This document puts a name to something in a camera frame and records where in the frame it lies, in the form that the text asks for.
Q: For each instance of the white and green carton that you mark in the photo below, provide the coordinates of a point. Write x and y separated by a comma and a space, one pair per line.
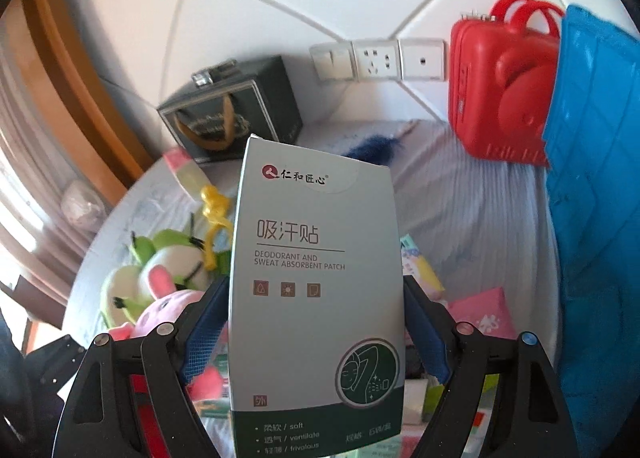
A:
315, 248

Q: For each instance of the pink wipes packet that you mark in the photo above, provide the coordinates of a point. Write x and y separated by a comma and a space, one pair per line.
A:
482, 313

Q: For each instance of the white plastic bag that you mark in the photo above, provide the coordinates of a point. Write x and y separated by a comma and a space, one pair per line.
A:
82, 205

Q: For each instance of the white wall socket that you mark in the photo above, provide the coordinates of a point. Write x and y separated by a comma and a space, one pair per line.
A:
376, 60

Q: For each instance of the white wall switch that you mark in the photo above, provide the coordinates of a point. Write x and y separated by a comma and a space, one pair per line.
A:
331, 61

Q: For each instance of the green frog plush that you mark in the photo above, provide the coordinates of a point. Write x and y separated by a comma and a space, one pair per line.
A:
170, 258

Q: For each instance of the dark gift box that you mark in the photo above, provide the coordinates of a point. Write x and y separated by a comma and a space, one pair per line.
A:
260, 102

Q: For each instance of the pastel tissue packet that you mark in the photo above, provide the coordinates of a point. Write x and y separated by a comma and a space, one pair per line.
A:
420, 268

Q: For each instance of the blue feather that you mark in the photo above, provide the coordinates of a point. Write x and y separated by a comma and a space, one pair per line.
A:
372, 147

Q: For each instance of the red toy suitcase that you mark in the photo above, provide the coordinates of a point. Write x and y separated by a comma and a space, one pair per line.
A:
495, 87

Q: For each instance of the pink plush toy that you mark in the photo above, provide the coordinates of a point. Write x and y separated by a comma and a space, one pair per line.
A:
165, 308

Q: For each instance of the cloth-covered desktop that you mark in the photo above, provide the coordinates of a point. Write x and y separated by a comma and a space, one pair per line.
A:
475, 218

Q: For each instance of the small pink box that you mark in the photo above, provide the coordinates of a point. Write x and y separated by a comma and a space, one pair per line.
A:
186, 172

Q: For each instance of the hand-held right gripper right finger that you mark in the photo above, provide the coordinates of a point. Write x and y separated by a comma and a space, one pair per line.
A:
425, 333

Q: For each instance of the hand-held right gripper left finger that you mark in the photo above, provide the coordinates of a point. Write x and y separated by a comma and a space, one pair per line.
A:
205, 328

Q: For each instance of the blue plastic storage crate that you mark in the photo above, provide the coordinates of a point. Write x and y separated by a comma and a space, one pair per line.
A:
595, 188

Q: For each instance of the yellow ribbon toy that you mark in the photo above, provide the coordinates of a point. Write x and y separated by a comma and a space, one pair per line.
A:
215, 218

